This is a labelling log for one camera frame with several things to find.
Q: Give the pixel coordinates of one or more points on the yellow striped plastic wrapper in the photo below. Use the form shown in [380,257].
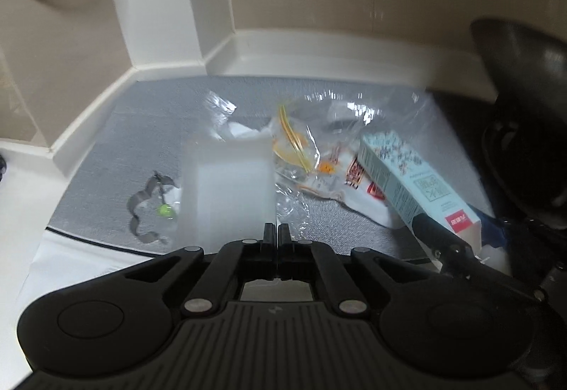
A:
[290,137]

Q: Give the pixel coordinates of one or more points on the clear plastic bag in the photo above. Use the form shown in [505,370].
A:
[336,115]

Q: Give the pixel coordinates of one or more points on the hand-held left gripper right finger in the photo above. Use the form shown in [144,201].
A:
[284,246]

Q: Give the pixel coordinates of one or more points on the crumpled white tissue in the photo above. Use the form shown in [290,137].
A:
[246,131]

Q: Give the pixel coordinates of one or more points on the black glass stove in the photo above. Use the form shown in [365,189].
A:
[531,177]

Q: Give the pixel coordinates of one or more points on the white spout pouch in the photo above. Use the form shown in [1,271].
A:
[350,182]

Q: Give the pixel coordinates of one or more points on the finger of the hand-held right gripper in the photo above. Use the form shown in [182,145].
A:
[436,239]

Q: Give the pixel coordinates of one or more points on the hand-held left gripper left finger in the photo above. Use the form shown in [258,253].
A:
[269,246]

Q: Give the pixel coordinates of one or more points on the grey woven mat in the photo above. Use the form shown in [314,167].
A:
[146,137]

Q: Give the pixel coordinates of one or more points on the black wok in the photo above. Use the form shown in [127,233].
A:
[525,58]

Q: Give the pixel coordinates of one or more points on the translucent white plastic container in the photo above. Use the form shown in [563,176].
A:
[226,190]

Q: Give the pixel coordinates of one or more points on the light blue carton box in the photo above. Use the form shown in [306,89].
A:
[409,182]

